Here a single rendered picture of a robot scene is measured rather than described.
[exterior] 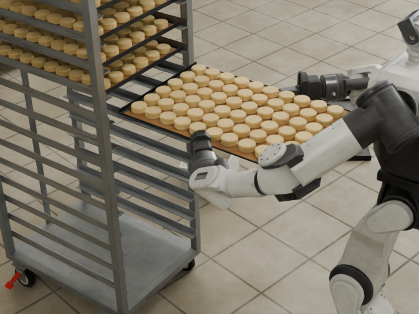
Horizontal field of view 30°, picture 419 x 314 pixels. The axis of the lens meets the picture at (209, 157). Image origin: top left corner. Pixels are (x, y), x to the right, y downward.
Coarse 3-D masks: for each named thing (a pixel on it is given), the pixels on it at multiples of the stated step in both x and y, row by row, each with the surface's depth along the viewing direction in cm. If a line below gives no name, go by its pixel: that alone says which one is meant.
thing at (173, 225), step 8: (80, 184) 345; (88, 184) 341; (88, 192) 340; (96, 192) 340; (120, 200) 332; (128, 208) 329; (136, 208) 329; (144, 208) 325; (144, 216) 324; (152, 216) 324; (160, 216) 321; (160, 224) 320; (168, 224) 319; (176, 224) 317; (184, 224) 315; (184, 232) 315; (192, 232) 314
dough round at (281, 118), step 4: (276, 112) 235; (280, 112) 235; (284, 112) 235; (272, 116) 234; (276, 116) 234; (280, 116) 233; (284, 116) 233; (288, 116) 234; (272, 120) 234; (276, 120) 233; (280, 120) 232; (284, 120) 232; (288, 120) 234; (280, 124) 233
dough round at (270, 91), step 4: (264, 88) 248; (268, 88) 248; (272, 88) 248; (276, 88) 248; (264, 92) 247; (268, 92) 246; (272, 92) 246; (276, 92) 246; (268, 96) 246; (272, 96) 246; (276, 96) 247
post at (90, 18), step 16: (96, 16) 226; (96, 32) 228; (96, 48) 230; (96, 64) 232; (96, 80) 235; (96, 96) 238; (96, 112) 242; (96, 128) 245; (112, 176) 256; (112, 192) 258; (112, 208) 261; (112, 224) 265; (112, 240) 269; (112, 256) 274
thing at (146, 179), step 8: (88, 152) 330; (112, 160) 323; (120, 168) 322; (128, 168) 319; (128, 176) 317; (136, 176) 317; (144, 176) 315; (152, 176) 312; (152, 184) 312; (160, 184) 312; (168, 184) 309; (168, 192) 308; (176, 192) 307; (184, 192) 305; (192, 192) 303; (184, 200) 303; (192, 200) 303
